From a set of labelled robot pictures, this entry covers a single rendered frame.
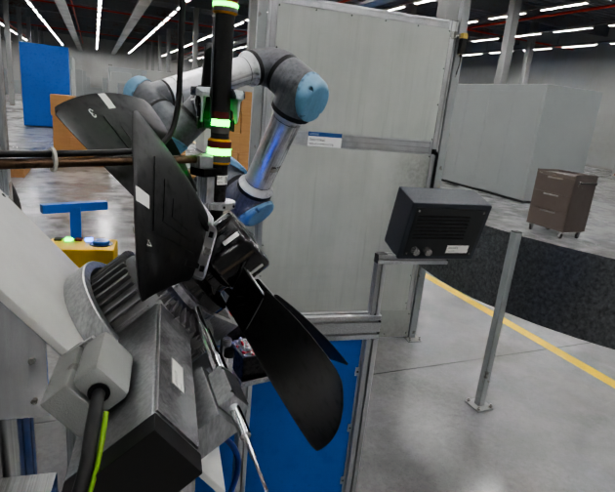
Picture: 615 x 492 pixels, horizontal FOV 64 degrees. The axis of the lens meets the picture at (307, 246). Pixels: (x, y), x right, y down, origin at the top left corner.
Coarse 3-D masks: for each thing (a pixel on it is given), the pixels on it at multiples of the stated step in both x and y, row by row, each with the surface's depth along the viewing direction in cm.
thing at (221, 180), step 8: (216, 168) 90; (224, 168) 90; (224, 176) 91; (216, 184) 91; (224, 184) 91; (216, 192) 91; (224, 192) 92; (216, 200) 92; (224, 200) 93; (216, 216) 93
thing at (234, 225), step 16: (224, 224) 83; (240, 224) 90; (224, 240) 81; (240, 240) 81; (224, 256) 81; (240, 256) 81; (256, 256) 82; (208, 272) 82; (224, 272) 82; (240, 272) 83; (256, 272) 85; (192, 288) 80; (208, 288) 83; (224, 288) 86; (208, 304) 82; (224, 304) 87
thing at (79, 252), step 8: (72, 240) 125; (112, 240) 129; (64, 248) 119; (72, 248) 120; (80, 248) 120; (88, 248) 121; (96, 248) 121; (104, 248) 122; (112, 248) 122; (72, 256) 119; (80, 256) 120; (88, 256) 120; (96, 256) 121; (104, 256) 121; (112, 256) 122; (80, 264) 120
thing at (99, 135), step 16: (80, 96) 80; (96, 96) 83; (112, 96) 86; (128, 96) 90; (64, 112) 76; (80, 112) 79; (112, 112) 84; (128, 112) 87; (144, 112) 91; (80, 128) 78; (96, 128) 80; (112, 128) 82; (128, 128) 85; (160, 128) 91; (96, 144) 79; (112, 144) 81; (128, 144) 83; (128, 176) 81
